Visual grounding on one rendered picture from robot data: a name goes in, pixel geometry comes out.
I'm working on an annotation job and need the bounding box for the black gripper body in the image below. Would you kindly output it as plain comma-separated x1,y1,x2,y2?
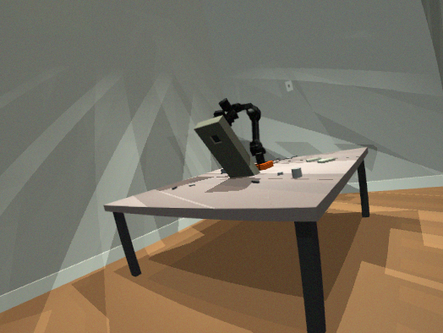
214,110,235,126

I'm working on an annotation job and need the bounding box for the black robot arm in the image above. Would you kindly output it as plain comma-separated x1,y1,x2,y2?
219,98,267,165

